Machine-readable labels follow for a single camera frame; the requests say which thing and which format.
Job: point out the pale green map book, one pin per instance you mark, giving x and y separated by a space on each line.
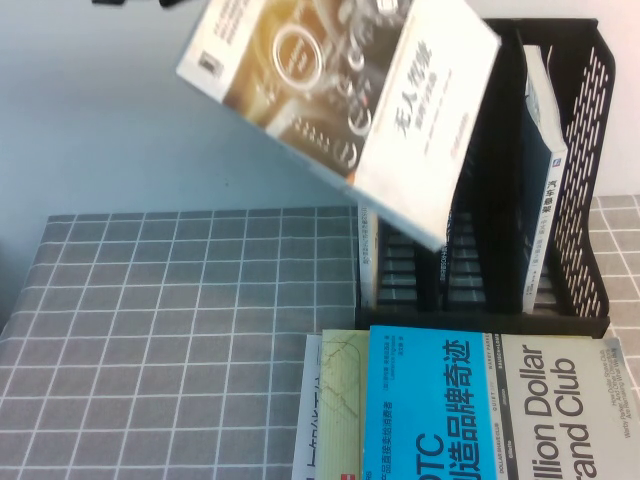
340 400

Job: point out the white self-driving book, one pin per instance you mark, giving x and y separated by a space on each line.
325 100

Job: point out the blue and white brand book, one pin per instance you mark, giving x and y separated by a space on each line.
450 400

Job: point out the white spine car book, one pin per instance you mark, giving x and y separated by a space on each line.
542 225

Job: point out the grey checked tablecloth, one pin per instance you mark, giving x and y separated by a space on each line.
150 325

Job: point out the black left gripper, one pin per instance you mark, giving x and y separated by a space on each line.
109 2

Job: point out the orange and white spine book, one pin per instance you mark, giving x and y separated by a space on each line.
367 270

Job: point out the black perforated book stand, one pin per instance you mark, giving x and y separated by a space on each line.
580 150

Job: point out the white book with black lettering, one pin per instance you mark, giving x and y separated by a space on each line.
306 425

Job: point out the black spine robotics book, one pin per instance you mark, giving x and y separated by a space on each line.
444 270

